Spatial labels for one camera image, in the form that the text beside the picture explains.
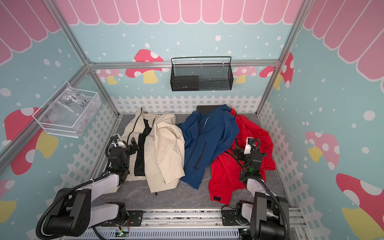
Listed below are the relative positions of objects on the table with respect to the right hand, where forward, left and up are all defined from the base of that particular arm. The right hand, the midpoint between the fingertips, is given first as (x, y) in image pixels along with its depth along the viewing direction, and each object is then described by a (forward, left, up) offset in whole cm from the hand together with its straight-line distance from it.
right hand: (245, 136), depth 85 cm
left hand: (-2, +69, -3) cm, 69 cm away
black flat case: (+35, +21, -11) cm, 42 cm away
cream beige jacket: (-11, +48, -6) cm, 50 cm away
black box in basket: (+26, +33, +19) cm, 46 cm away
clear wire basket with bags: (+1, +90, +19) cm, 92 cm away
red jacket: (-16, +13, -10) cm, 23 cm away
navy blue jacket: (+9, +22, -7) cm, 25 cm away
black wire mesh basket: (+33, +25, +19) cm, 45 cm away
